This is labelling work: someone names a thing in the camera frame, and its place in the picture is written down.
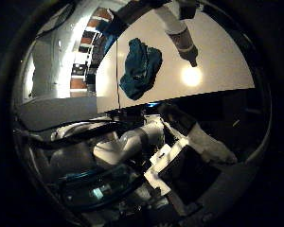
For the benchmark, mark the blue cloth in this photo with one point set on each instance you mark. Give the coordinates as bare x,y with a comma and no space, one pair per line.
138,69

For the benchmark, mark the storage shelf rack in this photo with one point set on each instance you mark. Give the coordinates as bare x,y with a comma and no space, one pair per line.
79,83

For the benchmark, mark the person in dark clothes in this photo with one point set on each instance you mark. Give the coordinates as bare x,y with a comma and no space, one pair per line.
112,26

